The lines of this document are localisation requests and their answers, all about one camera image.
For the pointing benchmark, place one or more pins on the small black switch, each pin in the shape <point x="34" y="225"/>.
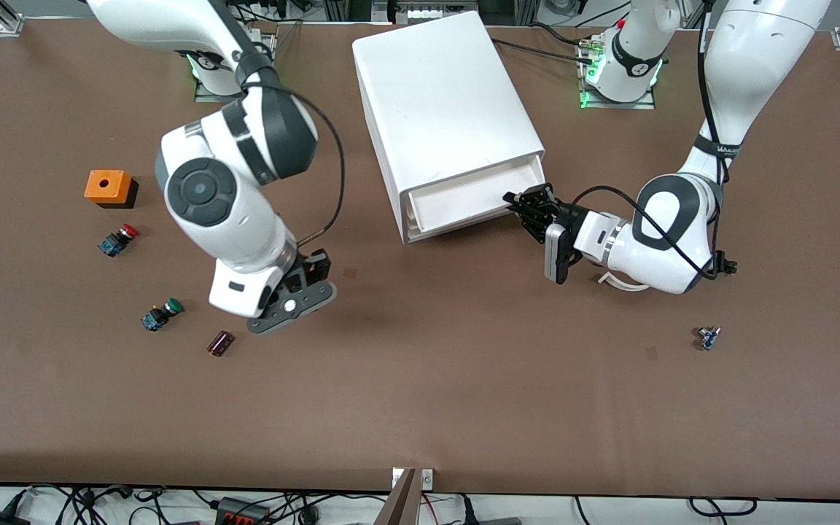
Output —
<point x="730" y="268"/>

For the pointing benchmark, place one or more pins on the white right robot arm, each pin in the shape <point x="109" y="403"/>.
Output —
<point x="223" y="211"/>

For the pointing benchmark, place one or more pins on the white curved plastic strip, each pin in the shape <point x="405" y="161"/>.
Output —
<point x="609" y="281"/>

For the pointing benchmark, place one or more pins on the orange button enclosure box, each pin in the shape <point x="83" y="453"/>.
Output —
<point x="105" y="186"/>

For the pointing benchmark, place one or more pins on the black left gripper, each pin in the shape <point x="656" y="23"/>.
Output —
<point x="561" y="214"/>

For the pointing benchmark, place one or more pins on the grey electronics box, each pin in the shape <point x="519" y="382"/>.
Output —
<point x="427" y="13"/>

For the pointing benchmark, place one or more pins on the black orange power strip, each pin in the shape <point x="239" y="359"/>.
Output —
<point x="241" y="510"/>

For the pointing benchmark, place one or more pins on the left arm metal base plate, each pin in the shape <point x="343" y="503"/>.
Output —
<point x="624" y="106"/>

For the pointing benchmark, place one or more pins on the red push button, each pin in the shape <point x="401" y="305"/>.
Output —
<point x="117" y="240"/>

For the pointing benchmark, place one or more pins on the white plastic drawer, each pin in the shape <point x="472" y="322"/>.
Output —
<point x="464" y="200"/>

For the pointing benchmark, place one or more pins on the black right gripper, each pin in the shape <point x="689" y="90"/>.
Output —
<point x="316" y="264"/>

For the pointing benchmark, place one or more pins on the black floor plug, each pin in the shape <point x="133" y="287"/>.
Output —
<point x="1" y="519"/>

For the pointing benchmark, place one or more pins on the small blue electronic component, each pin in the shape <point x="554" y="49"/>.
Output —
<point x="708" y="337"/>

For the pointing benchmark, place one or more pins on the green push button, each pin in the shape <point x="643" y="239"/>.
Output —
<point x="161" y="315"/>

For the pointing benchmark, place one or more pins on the brown wooden beam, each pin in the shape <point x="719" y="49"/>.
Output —
<point x="399" y="507"/>

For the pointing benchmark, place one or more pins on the white metal bracket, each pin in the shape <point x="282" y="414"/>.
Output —
<point x="427" y="479"/>

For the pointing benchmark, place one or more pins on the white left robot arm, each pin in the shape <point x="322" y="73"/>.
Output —
<point x="748" y="58"/>

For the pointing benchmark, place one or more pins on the white paper sheet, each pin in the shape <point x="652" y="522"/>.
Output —
<point x="434" y="95"/>

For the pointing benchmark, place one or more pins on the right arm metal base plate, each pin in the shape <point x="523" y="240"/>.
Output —
<point x="208" y="98"/>

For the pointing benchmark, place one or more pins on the dark brown capacitor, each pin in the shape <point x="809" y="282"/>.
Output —
<point x="221" y="343"/>

